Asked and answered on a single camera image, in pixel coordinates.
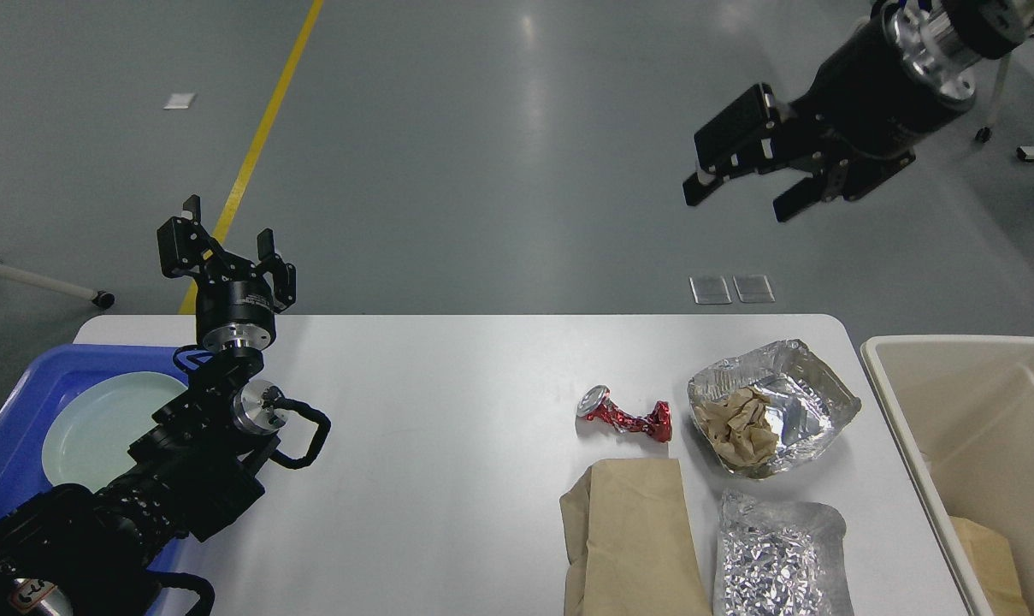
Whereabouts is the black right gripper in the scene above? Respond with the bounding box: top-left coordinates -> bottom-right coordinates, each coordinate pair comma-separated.
683,19 -> 974,222

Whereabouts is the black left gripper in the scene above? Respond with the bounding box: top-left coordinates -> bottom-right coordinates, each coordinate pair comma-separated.
157,195 -> 297,353

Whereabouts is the light green plate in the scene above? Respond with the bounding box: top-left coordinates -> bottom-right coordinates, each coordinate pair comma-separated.
41,371 -> 186,492

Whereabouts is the clear plastic wrapper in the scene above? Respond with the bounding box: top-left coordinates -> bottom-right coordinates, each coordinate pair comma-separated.
686,339 -> 862,480

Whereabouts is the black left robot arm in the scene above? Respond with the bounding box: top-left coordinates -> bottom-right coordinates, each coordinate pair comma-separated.
0,195 -> 330,615

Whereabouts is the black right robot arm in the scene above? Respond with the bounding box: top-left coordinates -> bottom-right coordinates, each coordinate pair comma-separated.
683,1 -> 1034,222

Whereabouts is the right floor plate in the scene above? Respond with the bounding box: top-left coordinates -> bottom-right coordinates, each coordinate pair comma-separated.
733,275 -> 776,304

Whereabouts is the floor plate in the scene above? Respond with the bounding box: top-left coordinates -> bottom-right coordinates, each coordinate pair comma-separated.
733,275 -> 776,304
688,275 -> 733,305

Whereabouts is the left floor plate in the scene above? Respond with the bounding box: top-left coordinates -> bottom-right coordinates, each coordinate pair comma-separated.
688,275 -> 733,305

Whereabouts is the white floor marker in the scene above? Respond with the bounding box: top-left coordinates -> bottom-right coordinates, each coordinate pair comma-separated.
163,92 -> 197,110

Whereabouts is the white stand leg with caster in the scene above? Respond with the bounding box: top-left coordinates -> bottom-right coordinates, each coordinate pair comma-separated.
0,263 -> 116,311

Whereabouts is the white office chair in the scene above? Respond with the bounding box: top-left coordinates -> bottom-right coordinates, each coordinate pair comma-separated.
870,1 -> 1034,143

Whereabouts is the crumpled brown paper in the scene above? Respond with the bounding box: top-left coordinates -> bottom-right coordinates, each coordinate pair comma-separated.
693,386 -> 779,468

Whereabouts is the crushed red can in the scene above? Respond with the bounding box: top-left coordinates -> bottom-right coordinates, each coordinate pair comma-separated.
575,383 -> 674,443

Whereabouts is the blue plastic tray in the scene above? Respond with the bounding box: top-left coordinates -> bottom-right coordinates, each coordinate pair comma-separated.
0,343 -> 205,574

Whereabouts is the beige plastic bin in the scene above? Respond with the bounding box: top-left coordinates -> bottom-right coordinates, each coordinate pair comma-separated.
860,335 -> 1034,615

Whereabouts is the crumpled aluminium foil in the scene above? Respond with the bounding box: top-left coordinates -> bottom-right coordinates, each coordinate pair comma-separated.
712,489 -> 855,615

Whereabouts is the brown paper bag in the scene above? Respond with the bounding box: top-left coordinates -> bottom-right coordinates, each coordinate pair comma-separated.
559,459 -> 712,615

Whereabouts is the brown paper in bin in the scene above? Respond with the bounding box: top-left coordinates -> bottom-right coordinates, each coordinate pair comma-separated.
949,516 -> 1031,615

